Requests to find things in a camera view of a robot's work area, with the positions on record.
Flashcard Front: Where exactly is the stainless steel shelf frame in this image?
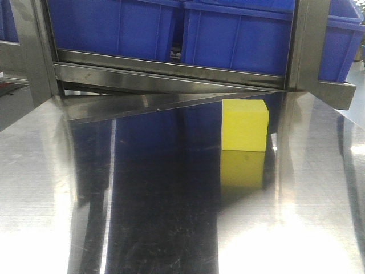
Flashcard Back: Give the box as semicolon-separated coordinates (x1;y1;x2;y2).
1;1;356;110

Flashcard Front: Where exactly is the blue plastic bin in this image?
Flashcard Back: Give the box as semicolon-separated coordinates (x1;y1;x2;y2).
181;1;293;76
318;1;364;83
48;1;183;61

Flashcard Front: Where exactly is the blue bin far left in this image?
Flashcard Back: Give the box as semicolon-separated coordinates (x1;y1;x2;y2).
1;0;19;42

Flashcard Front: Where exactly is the blue plastic bin right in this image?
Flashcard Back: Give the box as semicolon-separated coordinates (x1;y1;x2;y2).
318;1;364;83

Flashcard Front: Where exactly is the yellow foam block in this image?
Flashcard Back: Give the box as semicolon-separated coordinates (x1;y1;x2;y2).
221;99;269;152

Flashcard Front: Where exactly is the blue plastic bin left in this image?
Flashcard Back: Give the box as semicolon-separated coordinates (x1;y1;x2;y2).
48;1;183;61

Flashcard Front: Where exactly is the blue plastic bin middle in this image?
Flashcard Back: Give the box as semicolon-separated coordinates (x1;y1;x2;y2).
181;1;293;76

